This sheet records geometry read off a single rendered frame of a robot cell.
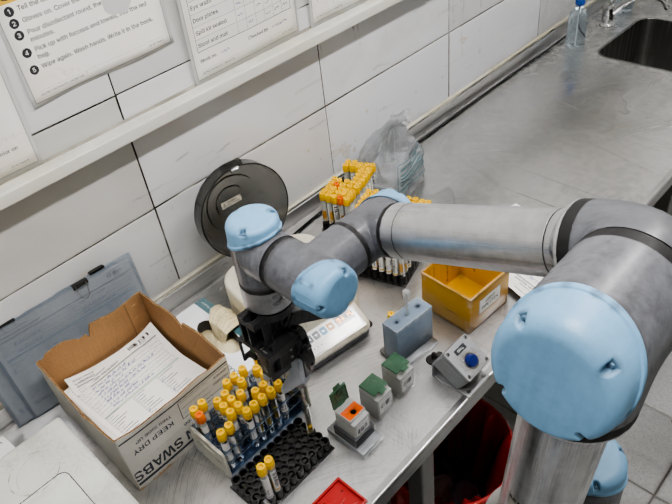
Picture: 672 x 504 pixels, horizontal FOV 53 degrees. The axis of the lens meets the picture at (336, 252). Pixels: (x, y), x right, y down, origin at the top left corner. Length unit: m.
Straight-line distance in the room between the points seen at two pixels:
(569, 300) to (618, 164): 1.43
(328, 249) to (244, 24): 0.73
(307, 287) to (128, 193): 0.67
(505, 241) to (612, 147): 1.32
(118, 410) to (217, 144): 0.59
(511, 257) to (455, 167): 1.19
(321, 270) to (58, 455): 0.44
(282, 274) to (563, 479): 0.40
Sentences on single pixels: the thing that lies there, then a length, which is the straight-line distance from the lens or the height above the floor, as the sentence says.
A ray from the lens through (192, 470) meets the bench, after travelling 1.30.
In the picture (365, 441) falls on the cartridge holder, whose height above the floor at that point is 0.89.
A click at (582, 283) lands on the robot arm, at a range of 0.56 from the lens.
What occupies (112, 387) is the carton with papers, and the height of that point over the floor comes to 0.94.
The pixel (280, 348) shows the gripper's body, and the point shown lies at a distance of 1.00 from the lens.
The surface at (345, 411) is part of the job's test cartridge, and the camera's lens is 1.21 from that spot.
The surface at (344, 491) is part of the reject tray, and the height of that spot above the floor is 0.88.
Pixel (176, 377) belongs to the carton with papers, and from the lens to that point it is 1.36.
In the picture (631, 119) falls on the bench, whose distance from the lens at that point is 2.17.
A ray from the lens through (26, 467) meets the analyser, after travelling 1.02.
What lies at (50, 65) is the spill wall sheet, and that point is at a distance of 1.26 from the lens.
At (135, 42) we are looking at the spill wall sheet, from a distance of 1.33.
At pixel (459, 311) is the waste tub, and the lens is 1.40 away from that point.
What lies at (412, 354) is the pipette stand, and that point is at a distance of 1.37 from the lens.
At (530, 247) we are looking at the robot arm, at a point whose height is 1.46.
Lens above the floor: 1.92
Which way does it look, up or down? 40 degrees down
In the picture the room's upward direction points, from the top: 8 degrees counter-clockwise
